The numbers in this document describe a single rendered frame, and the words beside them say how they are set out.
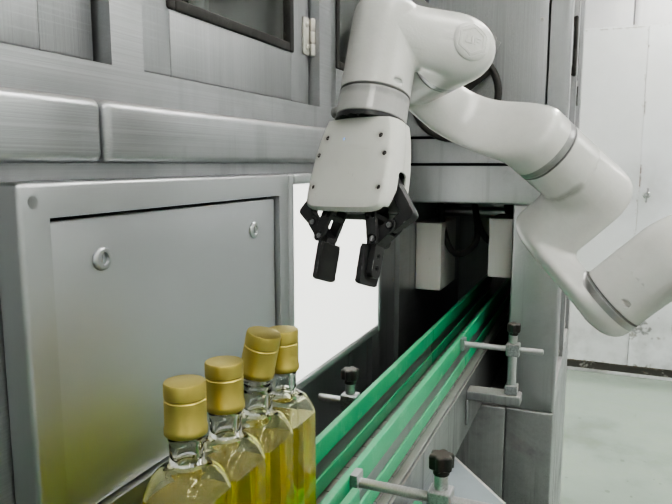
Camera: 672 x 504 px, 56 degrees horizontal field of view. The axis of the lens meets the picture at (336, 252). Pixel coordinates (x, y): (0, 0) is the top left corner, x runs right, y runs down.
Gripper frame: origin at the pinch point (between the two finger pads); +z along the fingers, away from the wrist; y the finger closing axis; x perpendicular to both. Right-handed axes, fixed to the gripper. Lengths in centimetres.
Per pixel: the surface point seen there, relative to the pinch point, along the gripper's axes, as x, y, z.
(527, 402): 100, -15, 17
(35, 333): -24.8, -11.7, 11.0
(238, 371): -11.7, -1.0, 11.6
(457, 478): 63, -13, 31
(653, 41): 325, -48, -188
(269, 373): -6.0, -2.6, 11.9
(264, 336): -7.6, -2.6, 8.4
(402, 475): 33.2, -8.4, 26.3
